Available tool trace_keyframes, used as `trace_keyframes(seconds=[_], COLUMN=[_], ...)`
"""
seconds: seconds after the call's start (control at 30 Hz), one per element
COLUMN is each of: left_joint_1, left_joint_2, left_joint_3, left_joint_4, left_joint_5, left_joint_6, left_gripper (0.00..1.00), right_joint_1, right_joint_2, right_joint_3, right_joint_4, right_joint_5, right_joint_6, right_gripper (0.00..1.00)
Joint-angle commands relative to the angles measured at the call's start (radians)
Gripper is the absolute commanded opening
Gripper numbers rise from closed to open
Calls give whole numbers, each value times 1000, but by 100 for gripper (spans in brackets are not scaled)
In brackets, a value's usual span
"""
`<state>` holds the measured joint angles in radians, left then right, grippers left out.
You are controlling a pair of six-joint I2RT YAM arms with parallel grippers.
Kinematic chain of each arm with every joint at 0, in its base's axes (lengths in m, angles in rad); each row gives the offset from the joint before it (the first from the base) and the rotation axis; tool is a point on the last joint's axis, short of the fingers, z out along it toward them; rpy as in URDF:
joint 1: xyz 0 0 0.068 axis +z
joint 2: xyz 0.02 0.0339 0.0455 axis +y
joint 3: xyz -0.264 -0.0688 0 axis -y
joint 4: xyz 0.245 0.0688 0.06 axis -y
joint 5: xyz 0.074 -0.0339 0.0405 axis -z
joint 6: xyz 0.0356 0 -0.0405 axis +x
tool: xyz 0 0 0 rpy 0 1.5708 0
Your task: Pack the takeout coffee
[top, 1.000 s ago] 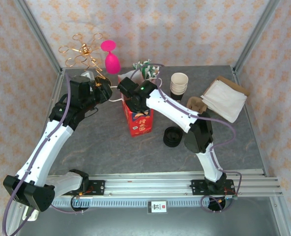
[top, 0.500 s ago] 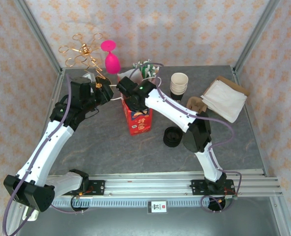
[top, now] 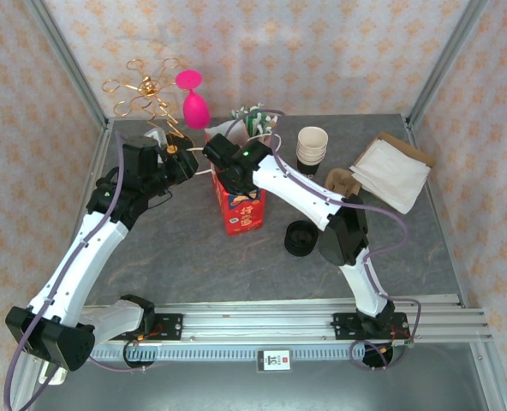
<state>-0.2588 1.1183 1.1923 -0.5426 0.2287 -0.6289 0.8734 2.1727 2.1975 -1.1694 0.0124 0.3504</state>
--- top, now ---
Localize grey slotted cable duct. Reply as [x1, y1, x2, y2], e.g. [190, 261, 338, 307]
[71, 345, 404, 361]

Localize pink wine glass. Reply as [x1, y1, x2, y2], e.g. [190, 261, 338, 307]
[175, 69, 212, 130]

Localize white digital timer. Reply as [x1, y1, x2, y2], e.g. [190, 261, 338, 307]
[38, 363, 69, 385]

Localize brown pulp cup carrier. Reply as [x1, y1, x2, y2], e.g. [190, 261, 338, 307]
[325, 167, 362, 200]

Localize stack of paper cups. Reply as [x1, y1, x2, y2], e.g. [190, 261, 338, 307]
[295, 126, 329, 177]

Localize red paper bag white handles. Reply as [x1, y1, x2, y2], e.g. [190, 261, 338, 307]
[188, 121, 283, 236]

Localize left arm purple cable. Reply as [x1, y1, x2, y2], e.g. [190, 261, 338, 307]
[3, 130, 169, 410]

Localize stack of black lids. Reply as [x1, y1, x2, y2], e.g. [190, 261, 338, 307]
[283, 220, 321, 258]

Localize white number label card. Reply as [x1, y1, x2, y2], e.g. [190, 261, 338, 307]
[256, 349, 293, 373]

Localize green white straws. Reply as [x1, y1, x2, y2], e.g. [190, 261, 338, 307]
[230, 104, 279, 138]

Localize stack of white napkins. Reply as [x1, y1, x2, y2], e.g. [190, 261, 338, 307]
[349, 137, 432, 215]

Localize gold wire glass rack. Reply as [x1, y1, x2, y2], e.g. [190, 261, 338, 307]
[102, 57, 197, 155]

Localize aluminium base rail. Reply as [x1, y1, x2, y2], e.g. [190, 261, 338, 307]
[25, 294, 493, 343]

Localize aluminium frame post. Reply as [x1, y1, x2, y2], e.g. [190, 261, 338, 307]
[405, 0, 490, 129]
[24, 0, 111, 132]

